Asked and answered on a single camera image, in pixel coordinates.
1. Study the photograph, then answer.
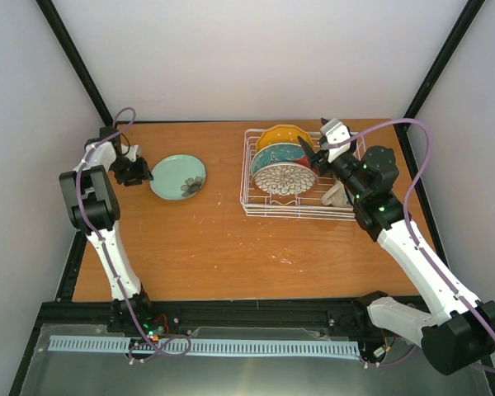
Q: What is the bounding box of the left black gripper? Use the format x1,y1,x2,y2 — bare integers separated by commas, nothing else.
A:
109,156,153,186

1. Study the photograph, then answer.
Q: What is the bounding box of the orange dotted plate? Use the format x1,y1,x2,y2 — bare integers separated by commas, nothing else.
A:
255,125,314,151

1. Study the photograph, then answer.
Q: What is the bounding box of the red teal patterned plate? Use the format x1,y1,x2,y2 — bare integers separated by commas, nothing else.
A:
251,143,305,175

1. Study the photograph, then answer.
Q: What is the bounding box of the white bottom plate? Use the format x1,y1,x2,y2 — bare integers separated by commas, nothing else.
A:
252,163,317,196

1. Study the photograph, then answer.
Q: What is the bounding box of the cream dragon mug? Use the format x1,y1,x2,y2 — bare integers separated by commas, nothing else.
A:
321,181,351,207

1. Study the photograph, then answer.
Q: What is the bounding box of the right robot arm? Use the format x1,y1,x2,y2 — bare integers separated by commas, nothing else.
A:
298,119,495,375

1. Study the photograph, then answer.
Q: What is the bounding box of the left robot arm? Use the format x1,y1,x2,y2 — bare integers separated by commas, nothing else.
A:
59,126,155,332

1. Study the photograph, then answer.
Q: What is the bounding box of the mint green flower plate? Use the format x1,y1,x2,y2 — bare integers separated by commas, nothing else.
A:
149,154,206,200

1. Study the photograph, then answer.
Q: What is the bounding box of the metal front panel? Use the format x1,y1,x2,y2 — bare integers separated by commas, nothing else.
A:
10,325,495,395

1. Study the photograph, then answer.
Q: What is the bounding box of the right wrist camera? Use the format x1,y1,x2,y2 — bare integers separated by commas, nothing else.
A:
318,118,351,163

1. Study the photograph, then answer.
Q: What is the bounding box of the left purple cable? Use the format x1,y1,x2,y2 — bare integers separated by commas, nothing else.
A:
75,106,192,364

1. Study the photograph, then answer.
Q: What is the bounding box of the white wire dish rack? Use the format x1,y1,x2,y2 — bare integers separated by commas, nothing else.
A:
240,129,355,221

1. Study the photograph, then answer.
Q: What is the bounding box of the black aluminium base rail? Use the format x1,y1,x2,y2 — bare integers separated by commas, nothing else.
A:
36,299,478,343

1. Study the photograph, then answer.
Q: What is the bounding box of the left black frame post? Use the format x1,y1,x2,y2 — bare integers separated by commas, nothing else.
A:
35,0,113,125

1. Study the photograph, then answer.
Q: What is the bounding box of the black frame post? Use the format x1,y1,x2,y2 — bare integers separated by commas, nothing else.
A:
403,0,485,118
35,0,113,125

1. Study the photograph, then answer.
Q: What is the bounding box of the light blue cable duct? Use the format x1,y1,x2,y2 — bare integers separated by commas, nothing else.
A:
47,335,361,360

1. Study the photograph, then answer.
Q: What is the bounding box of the right black frame post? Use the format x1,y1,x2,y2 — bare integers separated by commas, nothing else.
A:
403,0,485,118

